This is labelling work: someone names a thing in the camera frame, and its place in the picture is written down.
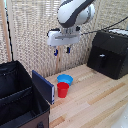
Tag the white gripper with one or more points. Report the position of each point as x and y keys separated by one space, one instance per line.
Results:
x=63 y=37

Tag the blue bowl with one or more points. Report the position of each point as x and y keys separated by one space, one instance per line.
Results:
x=65 y=79

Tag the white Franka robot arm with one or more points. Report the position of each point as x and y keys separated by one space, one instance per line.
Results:
x=74 y=12

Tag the red plastic cup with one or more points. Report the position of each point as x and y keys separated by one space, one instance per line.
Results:
x=62 y=90

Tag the dark blue box lid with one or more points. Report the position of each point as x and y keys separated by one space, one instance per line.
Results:
x=43 y=87

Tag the black chest box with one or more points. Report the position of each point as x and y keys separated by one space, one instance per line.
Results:
x=110 y=55

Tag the black fabric storage box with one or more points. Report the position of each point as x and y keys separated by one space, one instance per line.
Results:
x=18 y=100

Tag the woven wicker screen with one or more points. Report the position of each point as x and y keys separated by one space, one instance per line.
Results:
x=40 y=33

